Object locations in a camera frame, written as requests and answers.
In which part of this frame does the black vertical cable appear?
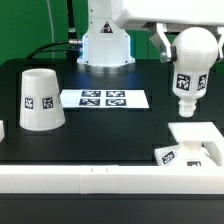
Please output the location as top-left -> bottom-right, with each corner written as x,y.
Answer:
66,0 -> 78,61

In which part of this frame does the white lamp bulb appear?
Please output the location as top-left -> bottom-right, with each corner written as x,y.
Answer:
172,27 -> 218,117

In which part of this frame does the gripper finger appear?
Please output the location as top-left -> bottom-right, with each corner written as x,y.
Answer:
150,23 -> 177,63
216,27 -> 224,62

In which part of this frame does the white front wall bar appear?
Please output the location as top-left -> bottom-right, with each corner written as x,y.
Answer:
0,165 -> 224,194

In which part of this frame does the thin white cable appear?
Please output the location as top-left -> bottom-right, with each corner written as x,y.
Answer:
46,0 -> 56,59

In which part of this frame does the white lamp shade cone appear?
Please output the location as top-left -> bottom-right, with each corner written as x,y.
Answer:
20,68 -> 65,131

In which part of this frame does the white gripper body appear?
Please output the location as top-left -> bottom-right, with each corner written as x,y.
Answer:
114,0 -> 224,30

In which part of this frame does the white marker sheet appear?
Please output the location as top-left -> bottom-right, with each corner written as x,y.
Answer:
61,89 -> 149,109

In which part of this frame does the black cable with connector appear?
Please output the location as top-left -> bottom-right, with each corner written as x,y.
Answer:
26,38 -> 84,60

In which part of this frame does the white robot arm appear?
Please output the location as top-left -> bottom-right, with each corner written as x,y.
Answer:
78,0 -> 224,70

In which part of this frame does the white left wall block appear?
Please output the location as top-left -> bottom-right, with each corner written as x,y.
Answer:
0,120 -> 5,142

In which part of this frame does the white lamp base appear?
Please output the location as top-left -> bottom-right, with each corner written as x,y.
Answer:
154,122 -> 224,167

